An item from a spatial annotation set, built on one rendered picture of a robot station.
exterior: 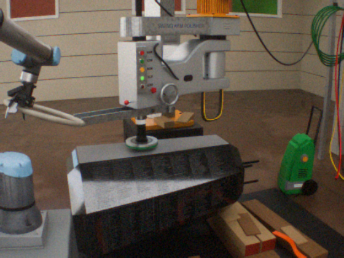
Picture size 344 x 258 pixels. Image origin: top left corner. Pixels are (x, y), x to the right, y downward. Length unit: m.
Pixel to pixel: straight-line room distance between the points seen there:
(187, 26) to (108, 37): 5.93
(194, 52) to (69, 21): 6.00
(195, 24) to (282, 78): 7.29
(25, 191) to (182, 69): 1.44
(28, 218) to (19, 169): 0.20
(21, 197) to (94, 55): 7.07
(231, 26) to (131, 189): 1.36
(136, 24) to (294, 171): 2.15
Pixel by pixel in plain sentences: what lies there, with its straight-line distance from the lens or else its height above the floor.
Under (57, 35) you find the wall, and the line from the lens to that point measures 8.30.
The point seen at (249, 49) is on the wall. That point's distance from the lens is 9.07.
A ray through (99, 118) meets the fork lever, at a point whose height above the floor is 1.09.
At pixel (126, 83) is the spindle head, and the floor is 1.26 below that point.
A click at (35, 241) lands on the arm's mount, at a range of 1.36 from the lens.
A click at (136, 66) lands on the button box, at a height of 1.37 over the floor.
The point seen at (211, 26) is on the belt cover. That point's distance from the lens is 2.55.
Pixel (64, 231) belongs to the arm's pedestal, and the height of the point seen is 0.85.
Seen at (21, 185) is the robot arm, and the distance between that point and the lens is 1.32.
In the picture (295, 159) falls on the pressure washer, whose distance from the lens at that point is 3.54.
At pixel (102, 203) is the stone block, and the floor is 0.61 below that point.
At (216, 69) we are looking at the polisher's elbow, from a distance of 2.65.
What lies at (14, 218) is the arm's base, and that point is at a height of 0.97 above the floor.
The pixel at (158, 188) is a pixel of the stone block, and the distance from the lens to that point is 2.24.
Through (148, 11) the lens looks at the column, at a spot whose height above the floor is 1.74.
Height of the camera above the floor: 1.62
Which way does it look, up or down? 17 degrees down
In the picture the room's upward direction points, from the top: straight up
